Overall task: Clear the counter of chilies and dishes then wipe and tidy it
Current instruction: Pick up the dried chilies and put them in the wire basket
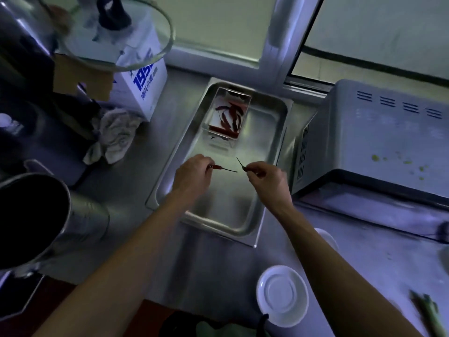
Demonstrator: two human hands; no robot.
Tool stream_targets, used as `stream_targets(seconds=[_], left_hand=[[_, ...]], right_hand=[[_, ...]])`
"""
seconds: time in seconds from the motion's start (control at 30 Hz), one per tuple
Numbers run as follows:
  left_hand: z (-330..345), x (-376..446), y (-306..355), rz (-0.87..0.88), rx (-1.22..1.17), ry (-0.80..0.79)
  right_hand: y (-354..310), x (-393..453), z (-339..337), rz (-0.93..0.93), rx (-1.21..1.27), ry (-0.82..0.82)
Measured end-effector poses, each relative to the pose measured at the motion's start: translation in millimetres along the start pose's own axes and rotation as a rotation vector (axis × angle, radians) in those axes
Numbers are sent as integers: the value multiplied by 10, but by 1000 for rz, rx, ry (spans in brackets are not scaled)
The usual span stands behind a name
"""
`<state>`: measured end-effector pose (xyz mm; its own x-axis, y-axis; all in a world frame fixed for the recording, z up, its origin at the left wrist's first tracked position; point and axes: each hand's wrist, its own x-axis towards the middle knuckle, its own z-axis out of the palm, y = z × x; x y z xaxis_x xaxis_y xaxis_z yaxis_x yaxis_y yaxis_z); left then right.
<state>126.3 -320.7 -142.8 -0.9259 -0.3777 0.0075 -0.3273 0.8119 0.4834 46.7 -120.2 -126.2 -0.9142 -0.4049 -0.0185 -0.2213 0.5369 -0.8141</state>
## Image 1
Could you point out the person's left hand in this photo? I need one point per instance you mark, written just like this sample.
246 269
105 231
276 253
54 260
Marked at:
191 175

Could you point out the person's right hand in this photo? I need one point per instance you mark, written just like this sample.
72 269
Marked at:
272 184

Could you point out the person's left fingers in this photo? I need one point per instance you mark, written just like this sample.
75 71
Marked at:
207 164

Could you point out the person's right fingers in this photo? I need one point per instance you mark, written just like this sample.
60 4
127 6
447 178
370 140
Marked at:
255 169

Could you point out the red dried chili pepper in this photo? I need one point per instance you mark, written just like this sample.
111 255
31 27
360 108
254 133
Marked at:
219 168

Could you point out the dark chili stem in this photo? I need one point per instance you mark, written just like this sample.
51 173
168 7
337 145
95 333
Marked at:
241 163

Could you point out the person's right forearm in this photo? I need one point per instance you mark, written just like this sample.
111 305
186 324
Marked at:
336 277

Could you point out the person's left forearm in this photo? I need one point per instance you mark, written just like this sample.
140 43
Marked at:
129 263

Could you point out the stainless steel tray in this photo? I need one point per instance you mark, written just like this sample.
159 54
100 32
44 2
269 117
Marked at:
228 203

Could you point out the clear plastic container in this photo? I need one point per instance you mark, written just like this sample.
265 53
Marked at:
214 117

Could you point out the pile of red dried chilies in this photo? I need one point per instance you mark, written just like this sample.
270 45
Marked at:
229 117

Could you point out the crumpled grey cloth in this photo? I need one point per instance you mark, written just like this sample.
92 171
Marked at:
112 135

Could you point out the white round plate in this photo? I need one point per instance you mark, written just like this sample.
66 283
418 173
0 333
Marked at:
328 238
282 296

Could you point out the white carton box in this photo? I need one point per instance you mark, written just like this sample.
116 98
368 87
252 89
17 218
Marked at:
143 84

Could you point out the grey microwave oven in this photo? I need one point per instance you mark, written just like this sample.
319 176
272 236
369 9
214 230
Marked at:
371 136

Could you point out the brown cardboard piece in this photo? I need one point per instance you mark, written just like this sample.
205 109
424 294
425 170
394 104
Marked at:
82 78

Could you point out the glass lid with black knob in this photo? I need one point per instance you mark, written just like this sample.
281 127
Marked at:
115 35

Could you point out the black kitchen appliance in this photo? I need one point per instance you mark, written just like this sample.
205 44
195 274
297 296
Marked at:
38 136

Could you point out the large steel pot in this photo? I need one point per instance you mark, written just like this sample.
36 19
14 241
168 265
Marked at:
38 221

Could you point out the green vegetable stalk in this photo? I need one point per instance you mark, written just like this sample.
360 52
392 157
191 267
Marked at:
428 310

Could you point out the shiny steel pot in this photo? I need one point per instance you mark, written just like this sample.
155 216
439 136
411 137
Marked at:
21 28

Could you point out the white window frame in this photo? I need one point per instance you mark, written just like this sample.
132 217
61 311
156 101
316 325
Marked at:
277 42

